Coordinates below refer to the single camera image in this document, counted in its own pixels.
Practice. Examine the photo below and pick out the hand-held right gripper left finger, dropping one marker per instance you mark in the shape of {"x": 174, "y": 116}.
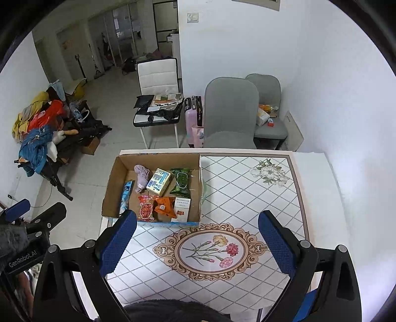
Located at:
{"x": 119, "y": 244}

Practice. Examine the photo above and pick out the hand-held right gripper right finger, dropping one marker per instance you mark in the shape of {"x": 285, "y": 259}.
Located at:
{"x": 277, "y": 244}

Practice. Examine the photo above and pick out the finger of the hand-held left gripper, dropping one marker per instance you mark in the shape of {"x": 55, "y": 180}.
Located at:
{"x": 49, "y": 215}
{"x": 17, "y": 209}

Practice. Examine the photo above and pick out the red snack packet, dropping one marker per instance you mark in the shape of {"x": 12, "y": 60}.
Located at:
{"x": 147, "y": 209}

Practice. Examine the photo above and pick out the blue tube packet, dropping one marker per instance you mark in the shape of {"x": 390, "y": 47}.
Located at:
{"x": 126, "y": 195}

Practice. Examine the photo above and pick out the orange snack packet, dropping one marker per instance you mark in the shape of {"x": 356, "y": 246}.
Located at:
{"x": 164, "y": 206}

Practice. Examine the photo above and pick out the purple scrunchie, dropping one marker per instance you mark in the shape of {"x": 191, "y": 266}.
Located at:
{"x": 141, "y": 176}

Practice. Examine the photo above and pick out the blue and white box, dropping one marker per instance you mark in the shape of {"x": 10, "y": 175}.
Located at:
{"x": 158, "y": 182}

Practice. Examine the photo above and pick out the green snack packet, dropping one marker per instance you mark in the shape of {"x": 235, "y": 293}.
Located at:
{"x": 181, "y": 182}

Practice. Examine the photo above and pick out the person's left forearm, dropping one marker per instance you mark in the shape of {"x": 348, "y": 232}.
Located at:
{"x": 12, "y": 241}

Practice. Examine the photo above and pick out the printed diamond pattern tablecloth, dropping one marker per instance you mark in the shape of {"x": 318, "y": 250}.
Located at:
{"x": 247, "y": 192}

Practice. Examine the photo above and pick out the blue chair seat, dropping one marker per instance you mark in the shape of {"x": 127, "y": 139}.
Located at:
{"x": 304, "y": 305}

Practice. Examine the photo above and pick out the pile of clothes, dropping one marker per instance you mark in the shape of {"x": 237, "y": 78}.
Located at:
{"x": 40, "y": 136}

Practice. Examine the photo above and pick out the small cardboard box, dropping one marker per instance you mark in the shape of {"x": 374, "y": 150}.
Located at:
{"x": 90, "y": 145}

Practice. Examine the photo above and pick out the white board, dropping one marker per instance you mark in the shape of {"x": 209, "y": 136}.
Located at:
{"x": 294, "y": 130}

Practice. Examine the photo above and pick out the pink paper bag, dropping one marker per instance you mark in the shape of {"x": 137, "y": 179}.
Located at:
{"x": 198, "y": 136}

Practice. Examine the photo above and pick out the orange bag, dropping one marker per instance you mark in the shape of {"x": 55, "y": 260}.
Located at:
{"x": 266, "y": 107}

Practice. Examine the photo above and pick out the grey chair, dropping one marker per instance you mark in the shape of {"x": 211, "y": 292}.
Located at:
{"x": 269, "y": 88}
{"x": 230, "y": 108}

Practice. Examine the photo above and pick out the black bag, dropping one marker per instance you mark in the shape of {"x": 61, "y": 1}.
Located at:
{"x": 144, "y": 101}

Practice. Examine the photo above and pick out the pink suitcase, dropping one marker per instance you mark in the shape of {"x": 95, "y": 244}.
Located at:
{"x": 191, "y": 114}

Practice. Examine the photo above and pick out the stack of papers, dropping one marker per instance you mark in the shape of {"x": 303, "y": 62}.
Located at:
{"x": 167, "y": 99}

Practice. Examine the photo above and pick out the wooden door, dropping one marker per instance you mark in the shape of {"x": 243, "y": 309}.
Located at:
{"x": 70, "y": 55}

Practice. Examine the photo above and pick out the white padded chair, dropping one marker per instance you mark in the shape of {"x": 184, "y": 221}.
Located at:
{"x": 157, "y": 74}

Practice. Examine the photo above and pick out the white light switch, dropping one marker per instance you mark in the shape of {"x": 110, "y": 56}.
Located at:
{"x": 192, "y": 17}

